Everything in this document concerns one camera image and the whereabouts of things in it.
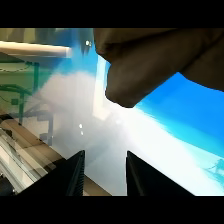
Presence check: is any dark olive garment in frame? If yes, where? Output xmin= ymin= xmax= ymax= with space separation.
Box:
xmin=93 ymin=28 xmax=224 ymax=108

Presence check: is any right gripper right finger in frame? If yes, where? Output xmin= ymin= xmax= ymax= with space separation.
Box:
xmin=125 ymin=150 xmax=195 ymax=197

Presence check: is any silver frame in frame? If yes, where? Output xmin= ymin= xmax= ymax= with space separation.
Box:
xmin=0 ymin=128 xmax=59 ymax=197

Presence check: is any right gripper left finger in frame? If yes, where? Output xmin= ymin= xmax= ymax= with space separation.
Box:
xmin=19 ymin=149 xmax=86 ymax=197

